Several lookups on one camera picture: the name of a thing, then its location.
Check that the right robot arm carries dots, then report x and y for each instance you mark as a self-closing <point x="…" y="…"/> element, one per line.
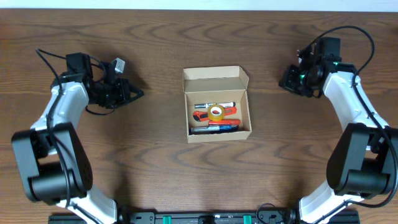
<point x="364" y="161"/>

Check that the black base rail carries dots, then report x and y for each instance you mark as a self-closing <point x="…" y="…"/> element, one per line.
<point x="263" y="216"/>

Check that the open cardboard box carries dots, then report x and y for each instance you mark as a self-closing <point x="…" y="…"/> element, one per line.
<point x="216" y="85"/>

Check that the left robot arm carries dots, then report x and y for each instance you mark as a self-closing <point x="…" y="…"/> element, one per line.
<point x="52" y="163"/>

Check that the blue cap marker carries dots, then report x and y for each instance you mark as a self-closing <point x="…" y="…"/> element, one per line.
<point x="214" y="129"/>

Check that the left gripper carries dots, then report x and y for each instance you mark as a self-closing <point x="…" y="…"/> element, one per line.
<point x="123" y="90"/>

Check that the red utility knife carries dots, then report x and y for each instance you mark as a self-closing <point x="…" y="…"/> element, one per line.
<point x="202" y="116"/>

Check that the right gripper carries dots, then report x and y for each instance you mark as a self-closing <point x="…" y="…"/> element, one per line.
<point x="290" y="81"/>

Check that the black cap marker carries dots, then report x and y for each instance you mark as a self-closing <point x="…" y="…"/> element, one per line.
<point x="207" y="105"/>

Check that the yellow tape roll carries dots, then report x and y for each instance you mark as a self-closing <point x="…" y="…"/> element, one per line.
<point x="216" y="112"/>

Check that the red black stapler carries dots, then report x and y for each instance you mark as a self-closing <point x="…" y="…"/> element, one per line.
<point x="225" y="122"/>

